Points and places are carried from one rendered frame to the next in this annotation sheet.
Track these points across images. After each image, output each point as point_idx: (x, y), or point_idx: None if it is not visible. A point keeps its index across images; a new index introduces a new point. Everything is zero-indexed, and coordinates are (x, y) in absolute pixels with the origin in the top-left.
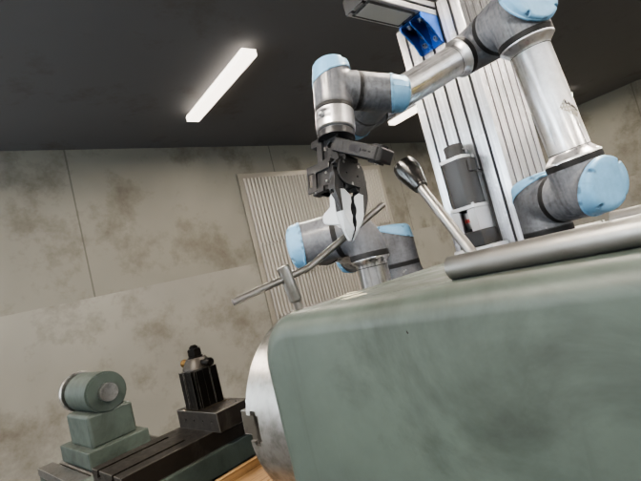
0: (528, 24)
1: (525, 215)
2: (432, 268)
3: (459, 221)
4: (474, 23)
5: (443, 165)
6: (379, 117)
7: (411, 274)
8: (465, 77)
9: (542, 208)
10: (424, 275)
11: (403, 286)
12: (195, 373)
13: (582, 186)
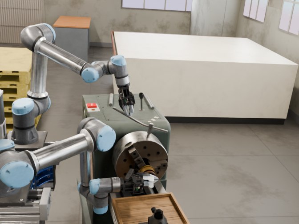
0: None
1: (33, 117)
2: (122, 120)
3: (2, 130)
4: (42, 33)
5: (0, 96)
6: None
7: (128, 121)
8: None
9: (38, 113)
10: (137, 116)
11: (152, 113)
12: None
13: (50, 102)
